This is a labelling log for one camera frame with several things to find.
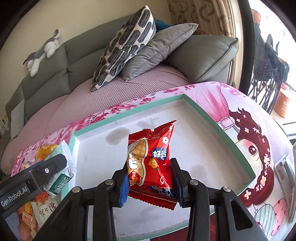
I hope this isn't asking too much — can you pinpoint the black folding rack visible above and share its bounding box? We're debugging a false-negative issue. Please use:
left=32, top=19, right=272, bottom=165
left=248, top=23, right=290, bottom=113

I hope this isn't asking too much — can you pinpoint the yellow soft bread packet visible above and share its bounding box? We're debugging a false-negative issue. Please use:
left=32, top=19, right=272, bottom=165
left=35, top=144, right=58, bottom=163

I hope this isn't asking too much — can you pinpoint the green white biscuit packet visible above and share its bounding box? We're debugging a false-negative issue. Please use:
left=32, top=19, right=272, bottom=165
left=44, top=140, right=76, bottom=197

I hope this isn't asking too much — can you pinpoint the black white patterned pillow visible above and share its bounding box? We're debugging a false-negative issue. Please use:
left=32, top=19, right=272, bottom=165
left=90, top=6, right=156, bottom=92

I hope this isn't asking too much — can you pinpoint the red white milk biscuit packet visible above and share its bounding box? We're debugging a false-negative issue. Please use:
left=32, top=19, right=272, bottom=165
left=17, top=192, right=61, bottom=240

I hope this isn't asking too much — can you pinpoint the white tray with teal rim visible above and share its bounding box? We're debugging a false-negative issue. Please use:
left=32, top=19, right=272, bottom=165
left=61, top=93, right=256, bottom=241

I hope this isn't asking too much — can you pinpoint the grey white plush cat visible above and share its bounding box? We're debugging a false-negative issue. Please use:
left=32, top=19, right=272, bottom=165
left=23, top=29, right=60, bottom=77

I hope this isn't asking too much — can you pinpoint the grey sofa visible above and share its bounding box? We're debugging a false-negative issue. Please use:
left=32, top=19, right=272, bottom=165
left=0, top=11, right=239, bottom=149

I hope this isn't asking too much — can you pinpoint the grey pillow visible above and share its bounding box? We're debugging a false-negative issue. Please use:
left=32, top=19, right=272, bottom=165
left=121, top=23, right=198, bottom=81

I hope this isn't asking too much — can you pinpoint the pink checked sofa cover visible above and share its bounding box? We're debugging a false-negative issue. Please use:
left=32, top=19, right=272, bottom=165
left=1, top=65, right=189, bottom=174

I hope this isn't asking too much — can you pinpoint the beige patterned curtain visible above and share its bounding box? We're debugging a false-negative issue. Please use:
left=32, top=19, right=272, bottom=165
left=168, top=0, right=236, bottom=38

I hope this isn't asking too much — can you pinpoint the pink cartoon girl tablecloth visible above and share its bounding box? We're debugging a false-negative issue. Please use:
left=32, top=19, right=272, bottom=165
left=12, top=81, right=293, bottom=240

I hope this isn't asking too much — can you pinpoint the light grey cushion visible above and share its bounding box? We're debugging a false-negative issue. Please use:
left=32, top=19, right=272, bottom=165
left=10, top=99, right=25, bottom=139

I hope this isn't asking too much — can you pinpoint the red peanut snack packet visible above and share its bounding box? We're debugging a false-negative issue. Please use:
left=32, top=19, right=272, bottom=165
left=126, top=120, right=177, bottom=210

